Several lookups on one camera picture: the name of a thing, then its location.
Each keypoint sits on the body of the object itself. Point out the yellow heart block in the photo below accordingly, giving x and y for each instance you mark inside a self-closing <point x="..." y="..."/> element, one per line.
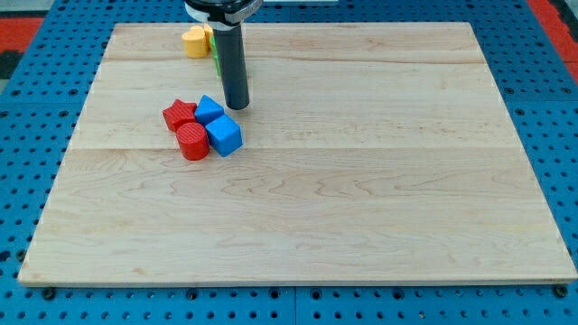
<point x="195" y="43"/>

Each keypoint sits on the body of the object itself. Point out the wooden board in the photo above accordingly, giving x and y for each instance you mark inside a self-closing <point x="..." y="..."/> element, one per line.
<point x="373" y="154"/>

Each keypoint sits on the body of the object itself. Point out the blue cube block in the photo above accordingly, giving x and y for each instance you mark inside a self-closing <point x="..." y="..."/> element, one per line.
<point x="225" y="135"/>

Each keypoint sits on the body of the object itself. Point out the black cylindrical pointer tool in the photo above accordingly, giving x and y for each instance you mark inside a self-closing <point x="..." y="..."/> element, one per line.
<point x="230" y="50"/>

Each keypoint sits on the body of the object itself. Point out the red cylinder block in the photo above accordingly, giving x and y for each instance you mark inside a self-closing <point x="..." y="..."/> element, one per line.
<point x="193" y="141"/>

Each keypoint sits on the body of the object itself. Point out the yellow hexagon block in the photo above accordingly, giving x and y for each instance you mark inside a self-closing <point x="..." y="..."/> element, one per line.
<point x="208" y="35"/>

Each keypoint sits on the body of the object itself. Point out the blue triangular block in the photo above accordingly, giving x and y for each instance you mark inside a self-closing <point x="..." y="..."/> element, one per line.
<point x="207" y="110"/>

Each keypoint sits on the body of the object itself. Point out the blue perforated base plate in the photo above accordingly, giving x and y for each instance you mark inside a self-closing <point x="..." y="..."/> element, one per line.
<point x="43" y="99"/>

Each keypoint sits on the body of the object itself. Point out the red star block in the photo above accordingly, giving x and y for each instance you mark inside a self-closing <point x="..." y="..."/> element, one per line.
<point x="178" y="114"/>

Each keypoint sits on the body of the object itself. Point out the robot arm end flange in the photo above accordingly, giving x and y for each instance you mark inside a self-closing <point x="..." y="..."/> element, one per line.
<point x="229" y="12"/>

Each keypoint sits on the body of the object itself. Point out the green block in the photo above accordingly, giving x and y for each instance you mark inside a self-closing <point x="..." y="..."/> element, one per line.
<point x="215" y="56"/>

